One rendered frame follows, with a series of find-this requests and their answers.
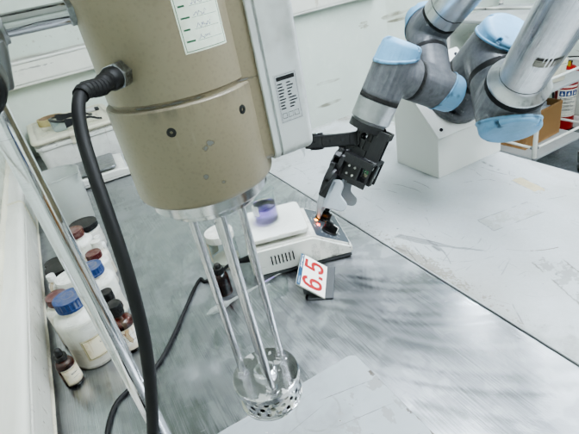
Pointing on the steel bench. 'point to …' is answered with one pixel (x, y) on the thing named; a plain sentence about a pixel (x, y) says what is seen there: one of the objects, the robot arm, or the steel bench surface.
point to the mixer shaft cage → (258, 400)
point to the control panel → (323, 226)
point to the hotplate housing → (339, 249)
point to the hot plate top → (292, 213)
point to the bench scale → (117, 164)
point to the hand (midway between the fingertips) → (321, 208)
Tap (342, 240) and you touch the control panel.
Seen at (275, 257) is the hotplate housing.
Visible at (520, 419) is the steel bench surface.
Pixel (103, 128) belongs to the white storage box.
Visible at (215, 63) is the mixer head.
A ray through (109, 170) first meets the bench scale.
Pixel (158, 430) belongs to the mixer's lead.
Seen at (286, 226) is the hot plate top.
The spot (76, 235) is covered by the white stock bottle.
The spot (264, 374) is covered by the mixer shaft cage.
